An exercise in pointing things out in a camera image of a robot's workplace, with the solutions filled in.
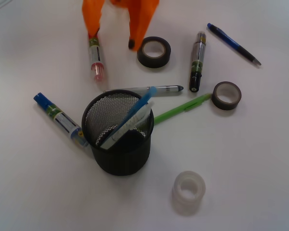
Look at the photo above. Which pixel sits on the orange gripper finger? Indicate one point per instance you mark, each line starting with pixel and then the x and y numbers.
pixel 141 13
pixel 92 12

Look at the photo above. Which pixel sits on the light blue pen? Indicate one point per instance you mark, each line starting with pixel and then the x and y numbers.
pixel 143 101

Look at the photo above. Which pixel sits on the silver pen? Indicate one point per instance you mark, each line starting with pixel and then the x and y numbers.
pixel 170 90

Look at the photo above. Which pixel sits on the white clear pen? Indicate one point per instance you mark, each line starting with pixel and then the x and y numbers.
pixel 140 116

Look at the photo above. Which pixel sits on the green mechanical pencil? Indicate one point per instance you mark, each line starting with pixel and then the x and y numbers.
pixel 182 108

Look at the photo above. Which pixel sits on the dark blue ballpoint pen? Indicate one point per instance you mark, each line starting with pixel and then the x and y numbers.
pixel 239 49

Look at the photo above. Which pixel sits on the black mesh pen holder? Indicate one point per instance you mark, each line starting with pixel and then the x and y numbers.
pixel 130 153

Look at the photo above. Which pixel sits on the large black tape roll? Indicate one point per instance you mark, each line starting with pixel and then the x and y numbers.
pixel 154 52

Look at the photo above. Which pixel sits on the red cap marker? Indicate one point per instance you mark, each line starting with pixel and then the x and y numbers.
pixel 96 58

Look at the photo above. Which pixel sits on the black cap marker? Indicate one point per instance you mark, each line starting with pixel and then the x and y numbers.
pixel 197 59

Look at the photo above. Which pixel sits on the blue cap marker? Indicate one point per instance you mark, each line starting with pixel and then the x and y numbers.
pixel 64 122

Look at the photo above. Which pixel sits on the small brown tape roll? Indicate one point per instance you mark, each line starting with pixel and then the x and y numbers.
pixel 226 96

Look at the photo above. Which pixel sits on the clear tape roll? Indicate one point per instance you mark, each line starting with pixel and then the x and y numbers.
pixel 187 193

